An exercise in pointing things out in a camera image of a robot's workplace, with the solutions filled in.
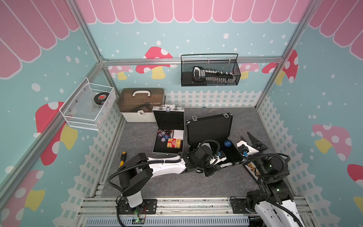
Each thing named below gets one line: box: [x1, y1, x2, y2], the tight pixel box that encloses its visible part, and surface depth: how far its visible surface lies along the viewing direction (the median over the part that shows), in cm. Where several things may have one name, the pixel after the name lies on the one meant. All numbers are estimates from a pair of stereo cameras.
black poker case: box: [186, 112, 245, 166], surface depth 89 cm
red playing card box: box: [166, 138, 182, 149], surface depth 96 cm
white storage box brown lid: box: [117, 87, 165, 123], surface depth 101 cm
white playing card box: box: [172, 129, 184, 140], surface depth 101 cm
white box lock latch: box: [137, 109, 146, 117], surface depth 101 cm
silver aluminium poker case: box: [152, 104, 186, 156], surface depth 97 cm
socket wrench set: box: [192, 66, 235, 84], surface depth 91 cm
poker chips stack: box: [157, 129, 169, 143], surface depth 102 cm
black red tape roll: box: [93, 91, 110, 105], surface depth 81 cm
